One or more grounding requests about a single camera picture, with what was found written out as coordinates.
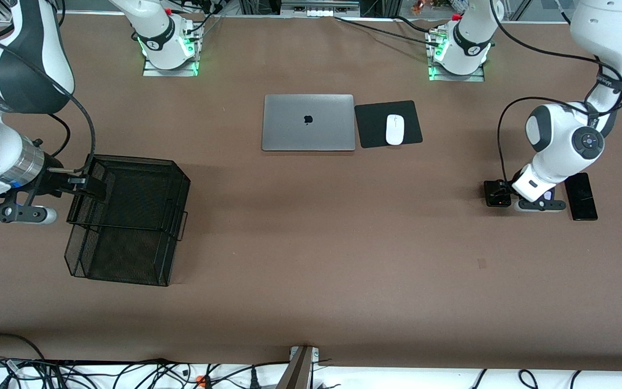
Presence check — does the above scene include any black flip phone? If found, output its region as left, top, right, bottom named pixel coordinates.
left=484, top=180, right=512, bottom=208

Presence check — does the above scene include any black slab smartphone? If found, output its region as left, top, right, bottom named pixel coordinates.
left=564, top=172, right=598, bottom=222

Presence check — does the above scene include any white computer mouse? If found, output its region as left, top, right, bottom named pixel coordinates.
left=386, top=114, right=405, bottom=146

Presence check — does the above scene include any black mouse pad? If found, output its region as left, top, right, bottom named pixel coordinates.
left=354, top=100, right=423, bottom=149

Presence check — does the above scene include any silver closed laptop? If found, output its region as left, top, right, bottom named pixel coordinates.
left=261, top=95, right=356, bottom=152

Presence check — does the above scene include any grey power strip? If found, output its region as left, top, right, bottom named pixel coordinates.
left=281, top=0, right=361, bottom=17

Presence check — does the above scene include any black wire mesh tray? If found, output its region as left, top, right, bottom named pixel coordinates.
left=64, top=155, right=191, bottom=287

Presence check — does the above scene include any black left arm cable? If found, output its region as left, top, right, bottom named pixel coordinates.
left=488, top=0, right=622, bottom=187

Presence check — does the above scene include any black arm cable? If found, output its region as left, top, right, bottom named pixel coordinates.
left=0, top=35, right=97, bottom=176
left=488, top=0, right=622, bottom=187

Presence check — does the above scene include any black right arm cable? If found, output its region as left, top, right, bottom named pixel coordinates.
left=0, top=35, right=97, bottom=176

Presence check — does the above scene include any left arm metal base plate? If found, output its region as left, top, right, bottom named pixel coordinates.
left=428, top=59, right=485, bottom=83

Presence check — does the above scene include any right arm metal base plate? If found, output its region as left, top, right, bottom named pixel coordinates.
left=143, top=54, right=200, bottom=77

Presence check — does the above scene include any grey looped floor cable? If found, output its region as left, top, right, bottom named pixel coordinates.
left=0, top=333, right=46, bottom=361

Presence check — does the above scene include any short black table cable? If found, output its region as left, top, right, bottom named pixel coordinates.
left=392, top=15, right=434, bottom=35

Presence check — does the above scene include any long black table cable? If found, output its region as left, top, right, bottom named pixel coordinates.
left=334, top=16, right=439, bottom=47

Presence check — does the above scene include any metal camera post bracket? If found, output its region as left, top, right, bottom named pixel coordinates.
left=276, top=346, right=320, bottom=389

